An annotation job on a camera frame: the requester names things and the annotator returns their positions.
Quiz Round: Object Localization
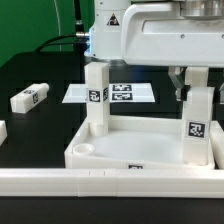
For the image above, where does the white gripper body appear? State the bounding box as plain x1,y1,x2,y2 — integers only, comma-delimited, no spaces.
121,2,224,68

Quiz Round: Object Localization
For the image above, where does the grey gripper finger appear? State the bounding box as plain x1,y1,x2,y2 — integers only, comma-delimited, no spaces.
168,66,190,101
219,82,224,104

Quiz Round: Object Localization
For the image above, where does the white desk top tray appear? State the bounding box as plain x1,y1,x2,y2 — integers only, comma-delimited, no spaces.
65,115,215,169

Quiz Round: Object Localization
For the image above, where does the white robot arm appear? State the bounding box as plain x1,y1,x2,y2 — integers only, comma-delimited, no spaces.
85,0,224,77

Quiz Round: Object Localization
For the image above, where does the white right fence block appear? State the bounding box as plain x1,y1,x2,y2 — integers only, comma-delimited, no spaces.
210,121,224,170

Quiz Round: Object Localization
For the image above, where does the white fence block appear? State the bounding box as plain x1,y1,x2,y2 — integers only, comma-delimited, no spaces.
210,121,224,170
0,120,7,146

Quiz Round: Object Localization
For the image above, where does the white marker sheet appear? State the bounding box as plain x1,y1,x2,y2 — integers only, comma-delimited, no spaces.
63,83,155,103

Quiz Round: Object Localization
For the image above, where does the white front fence bar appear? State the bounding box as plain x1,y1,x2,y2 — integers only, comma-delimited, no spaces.
0,169,224,198

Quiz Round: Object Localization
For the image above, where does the white left fence block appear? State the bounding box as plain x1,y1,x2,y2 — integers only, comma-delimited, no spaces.
0,120,7,146

